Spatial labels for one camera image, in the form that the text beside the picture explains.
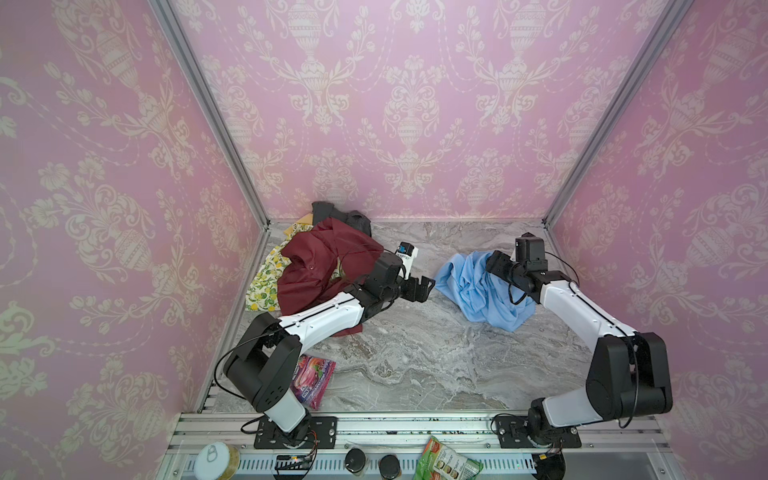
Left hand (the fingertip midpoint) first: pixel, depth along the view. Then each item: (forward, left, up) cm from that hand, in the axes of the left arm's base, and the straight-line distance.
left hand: (424, 280), depth 84 cm
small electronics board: (-41, +33, -20) cm, 56 cm away
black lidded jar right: (-42, +9, -6) cm, 44 cm away
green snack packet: (-41, -3, -13) cm, 43 cm away
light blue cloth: (0, -19, -7) cm, 20 cm away
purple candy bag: (-23, +30, -13) cm, 40 cm away
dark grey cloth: (+36, +35, -7) cm, 51 cm away
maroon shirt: (+7, +30, -2) cm, 31 cm away
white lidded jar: (-42, +48, -12) cm, 64 cm away
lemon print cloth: (+3, +51, -14) cm, 53 cm away
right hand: (+8, -23, -2) cm, 25 cm away
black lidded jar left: (-41, +16, -7) cm, 45 cm away
